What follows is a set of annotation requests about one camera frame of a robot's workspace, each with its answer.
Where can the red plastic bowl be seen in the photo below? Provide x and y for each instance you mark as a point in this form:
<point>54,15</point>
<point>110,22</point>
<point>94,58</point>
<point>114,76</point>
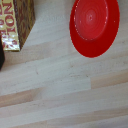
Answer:
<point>94,25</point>

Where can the mauve plastic cup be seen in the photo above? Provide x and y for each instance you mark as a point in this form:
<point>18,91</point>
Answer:
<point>1,59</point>

